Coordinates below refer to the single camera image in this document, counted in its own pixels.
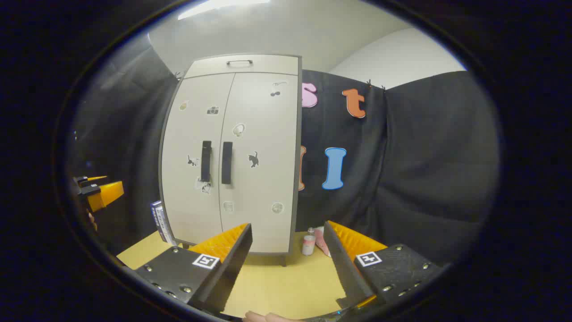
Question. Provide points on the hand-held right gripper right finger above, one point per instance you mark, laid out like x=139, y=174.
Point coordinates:
x=346, y=273

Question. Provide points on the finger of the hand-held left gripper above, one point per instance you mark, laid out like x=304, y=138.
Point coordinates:
x=89, y=180
x=105, y=194

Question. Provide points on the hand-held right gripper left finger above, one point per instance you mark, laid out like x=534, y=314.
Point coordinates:
x=228, y=273

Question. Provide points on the white door with glasses sticker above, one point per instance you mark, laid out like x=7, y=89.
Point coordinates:
x=268, y=188

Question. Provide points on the white door with camera sticker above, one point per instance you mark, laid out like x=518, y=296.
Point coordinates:
x=187, y=134

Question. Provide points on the grey double-door shoe cabinet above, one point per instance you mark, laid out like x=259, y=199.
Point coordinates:
x=297, y=156

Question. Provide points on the white cabinet drawer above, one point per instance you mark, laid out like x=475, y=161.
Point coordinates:
x=268, y=65

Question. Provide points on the green pink striped toy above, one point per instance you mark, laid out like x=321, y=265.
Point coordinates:
x=321, y=239

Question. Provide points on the white pink bottle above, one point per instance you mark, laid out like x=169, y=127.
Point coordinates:
x=308, y=245

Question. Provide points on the yellow floor mat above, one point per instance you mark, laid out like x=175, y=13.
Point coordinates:
x=277, y=286

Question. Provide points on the white blue box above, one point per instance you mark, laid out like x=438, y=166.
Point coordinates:
x=167, y=233
x=156, y=214

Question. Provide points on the black backdrop cloth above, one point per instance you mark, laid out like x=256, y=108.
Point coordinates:
x=424, y=179

